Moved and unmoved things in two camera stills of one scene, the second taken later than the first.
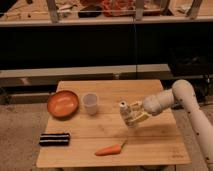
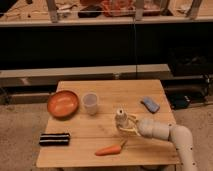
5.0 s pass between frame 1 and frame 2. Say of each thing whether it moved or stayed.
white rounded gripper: moved
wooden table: stayed
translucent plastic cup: stayed
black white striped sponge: stayed
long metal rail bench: stayed
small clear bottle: moved
